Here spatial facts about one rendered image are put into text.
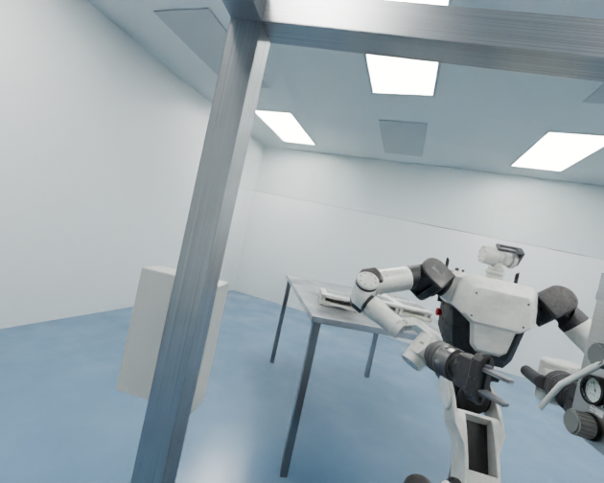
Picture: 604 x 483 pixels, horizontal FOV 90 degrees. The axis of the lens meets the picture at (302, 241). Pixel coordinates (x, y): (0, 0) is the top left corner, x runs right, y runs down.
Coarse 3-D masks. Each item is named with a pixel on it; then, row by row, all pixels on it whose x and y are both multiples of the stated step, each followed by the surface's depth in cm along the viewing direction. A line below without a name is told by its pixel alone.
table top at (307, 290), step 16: (304, 288) 241; (336, 288) 281; (304, 304) 188; (320, 320) 162; (336, 320) 163; (352, 320) 169; (368, 320) 178; (432, 320) 225; (400, 336) 168; (416, 336) 170
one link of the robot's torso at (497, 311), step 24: (456, 288) 108; (480, 288) 103; (504, 288) 103; (528, 288) 104; (456, 312) 108; (480, 312) 103; (504, 312) 102; (528, 312) 101; (456, 336) 108; (480, 336) 104; (504, 336) 103; (504, 360) 103
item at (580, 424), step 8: (592, 408) 41; (568, 416) 41; (576, 416) 40; (584, 416) 40; (592, 416) 40; (600, 416) 39; (568, 424) 41; (576, 424) 40; (584, 424) 39; (592, 424) 39; (576, 432) 40; (584, 432) 39; (592, 432) 39; (600, 432) 39; (592, 440) 39
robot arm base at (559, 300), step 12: (552, 288) 106; (564, 288) 106; (540, 300) 106; (552, 300) 105; (564, 300) 104; (576, 300) 103; (540, 312) 108; (552, 312) 103; (564, 312) 102; (540, 324) 111
